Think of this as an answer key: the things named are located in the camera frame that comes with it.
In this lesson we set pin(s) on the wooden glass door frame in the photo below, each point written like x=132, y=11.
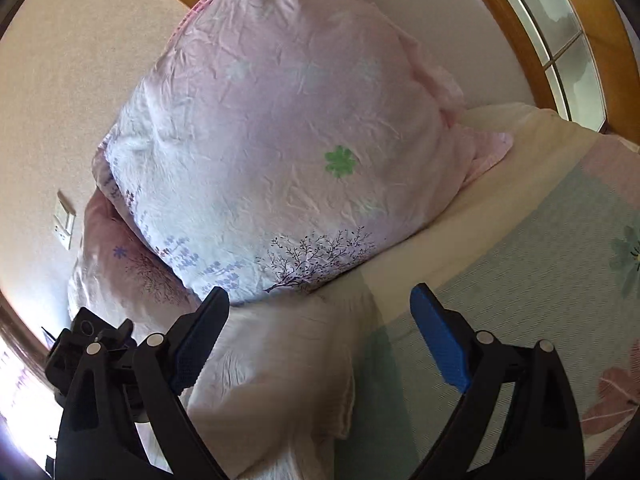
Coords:
x=577, y=58

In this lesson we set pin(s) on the pink lavender pillow right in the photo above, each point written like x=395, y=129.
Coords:
x=277, y=144

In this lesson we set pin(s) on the white wall switch panel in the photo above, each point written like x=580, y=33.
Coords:
x=64, y=217

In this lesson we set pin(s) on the pink floral pillow left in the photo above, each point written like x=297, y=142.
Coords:
x=117, y=277

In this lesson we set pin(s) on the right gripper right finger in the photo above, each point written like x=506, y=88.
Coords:
x=540, y=437

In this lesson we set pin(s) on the patchwork floral bed sheet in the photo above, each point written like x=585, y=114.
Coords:
x=543, y=246

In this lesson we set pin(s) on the beige cable knit sweater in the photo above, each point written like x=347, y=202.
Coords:
x=278, y=390

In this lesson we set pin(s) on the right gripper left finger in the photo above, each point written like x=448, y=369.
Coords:
x=122, y=416

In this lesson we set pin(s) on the dark framed window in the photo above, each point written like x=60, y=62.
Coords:
x=29, y=414

